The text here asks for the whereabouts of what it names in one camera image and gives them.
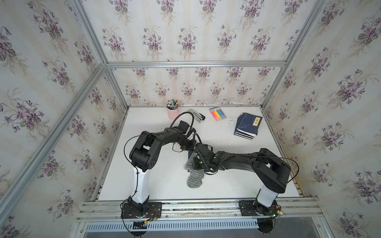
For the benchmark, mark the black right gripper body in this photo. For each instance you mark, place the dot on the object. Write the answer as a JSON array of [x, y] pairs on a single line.
[[199, 164]]

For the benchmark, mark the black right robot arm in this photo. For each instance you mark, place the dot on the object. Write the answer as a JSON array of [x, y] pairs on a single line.
[[272, 170]]

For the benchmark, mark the grey black stapler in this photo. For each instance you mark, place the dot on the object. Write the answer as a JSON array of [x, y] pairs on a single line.
[[198, 116]]

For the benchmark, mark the pens in cup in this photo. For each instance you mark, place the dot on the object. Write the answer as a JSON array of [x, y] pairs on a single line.
[[172, 104]]

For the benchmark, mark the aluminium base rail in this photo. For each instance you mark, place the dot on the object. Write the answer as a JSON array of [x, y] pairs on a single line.
[[167, 215]]

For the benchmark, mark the pink pen cup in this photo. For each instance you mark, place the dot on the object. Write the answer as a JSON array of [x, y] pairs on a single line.
[[173, 113]]

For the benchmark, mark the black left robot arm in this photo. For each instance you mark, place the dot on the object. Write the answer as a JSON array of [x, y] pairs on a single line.
[[145, 154]]

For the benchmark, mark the grey patterned cloth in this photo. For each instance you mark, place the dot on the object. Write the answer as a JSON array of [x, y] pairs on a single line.
[[195, 176]]

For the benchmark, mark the colourful highlighter pack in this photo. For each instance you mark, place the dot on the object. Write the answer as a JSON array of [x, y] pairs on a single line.
[[217, 114]]

